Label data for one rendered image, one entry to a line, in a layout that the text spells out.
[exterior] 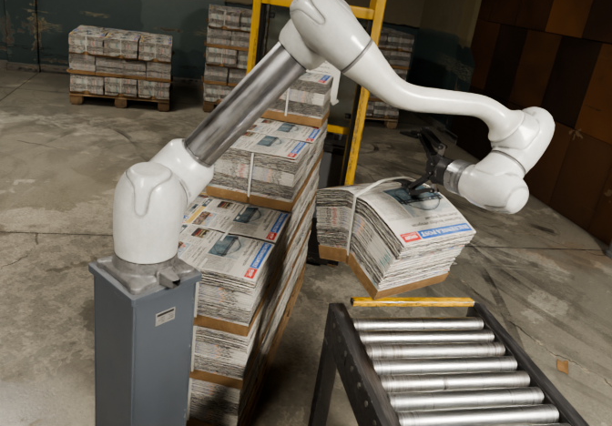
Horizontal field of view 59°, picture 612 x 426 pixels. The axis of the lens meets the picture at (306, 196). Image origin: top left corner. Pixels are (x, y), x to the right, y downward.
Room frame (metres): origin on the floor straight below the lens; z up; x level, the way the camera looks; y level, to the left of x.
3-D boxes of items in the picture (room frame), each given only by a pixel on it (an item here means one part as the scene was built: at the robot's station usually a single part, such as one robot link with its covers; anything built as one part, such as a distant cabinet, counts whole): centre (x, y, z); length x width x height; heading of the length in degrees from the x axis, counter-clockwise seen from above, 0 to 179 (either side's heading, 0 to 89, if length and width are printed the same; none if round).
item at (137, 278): (1.18, 0.36, 1.03); 0.22 x 0.18 x 0.06; 52
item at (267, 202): (2.23, 0.22, 0.86); 0.38 x 0.29 x 0.04; 82
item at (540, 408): (1.08, -0.51, 0.77); 0.47 x 0.05 x 0.05; 105
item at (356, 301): (1.54, -0.40, 0.81); 0.43 x 0.03 x 0.02; 105
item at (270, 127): (2.52, 0.17, 1.06); 0.37 x 0.28 x 0.01; 83
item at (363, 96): (3.21, -0.24, 0.97); 0.09 x 0.09 x 1.75; 83
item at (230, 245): (2.10, 0.24, 0.42); 1.17 x 0.39 x 0.83; 173
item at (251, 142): (2.24, 0.23, 1.06); 0.37 x 0.29 x 0.01; 82
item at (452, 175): (1.36, -0.40, 1.31); 0.09 x 0.06 x 0.09; 125
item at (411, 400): (1.15, -0.50, 0.77); 0.47 x 0.05 x 0.05; 105
